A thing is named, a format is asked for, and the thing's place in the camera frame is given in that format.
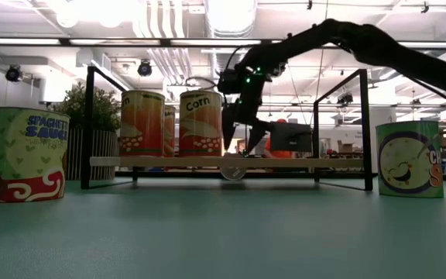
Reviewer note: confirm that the dark computer monitor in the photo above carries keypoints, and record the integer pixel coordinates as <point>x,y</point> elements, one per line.
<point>296,137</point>

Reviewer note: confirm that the person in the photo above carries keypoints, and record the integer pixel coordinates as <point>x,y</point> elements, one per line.
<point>281,154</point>

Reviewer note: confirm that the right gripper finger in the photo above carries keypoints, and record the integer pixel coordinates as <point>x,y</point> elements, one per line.
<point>228,124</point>
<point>257,133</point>

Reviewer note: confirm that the grey metal-ended can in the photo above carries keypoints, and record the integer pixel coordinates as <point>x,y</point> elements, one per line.
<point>233,173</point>

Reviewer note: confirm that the black bar with light strips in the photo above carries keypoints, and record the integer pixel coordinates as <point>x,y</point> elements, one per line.
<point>64,42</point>

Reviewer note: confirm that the black ceiling spotlight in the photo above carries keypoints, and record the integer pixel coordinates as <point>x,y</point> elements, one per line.
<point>345,98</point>
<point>144,68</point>
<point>14,73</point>

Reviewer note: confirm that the potted plant striped pot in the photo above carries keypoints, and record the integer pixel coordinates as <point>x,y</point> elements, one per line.
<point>105,112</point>

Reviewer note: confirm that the black frame wooden shelf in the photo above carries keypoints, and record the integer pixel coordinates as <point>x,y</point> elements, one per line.
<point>304,162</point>

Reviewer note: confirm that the cardboard box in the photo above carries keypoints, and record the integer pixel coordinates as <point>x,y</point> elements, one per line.
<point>345,147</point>

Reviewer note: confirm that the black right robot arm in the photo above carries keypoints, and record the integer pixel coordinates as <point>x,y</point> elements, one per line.
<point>370,44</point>

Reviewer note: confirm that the green chicken soup can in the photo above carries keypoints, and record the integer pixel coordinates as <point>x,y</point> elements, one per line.
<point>409,162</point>

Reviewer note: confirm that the orange corn can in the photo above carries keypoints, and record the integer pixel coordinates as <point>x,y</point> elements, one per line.
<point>141,124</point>
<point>169,131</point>
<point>200,128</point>

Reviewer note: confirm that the teal table mat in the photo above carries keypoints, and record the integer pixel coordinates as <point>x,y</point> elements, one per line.
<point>223,232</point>

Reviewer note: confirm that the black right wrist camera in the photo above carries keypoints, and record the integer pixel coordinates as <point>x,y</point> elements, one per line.
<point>228,81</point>

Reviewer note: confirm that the green spaghetti sauce can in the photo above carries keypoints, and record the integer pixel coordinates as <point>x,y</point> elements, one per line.
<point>25,155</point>

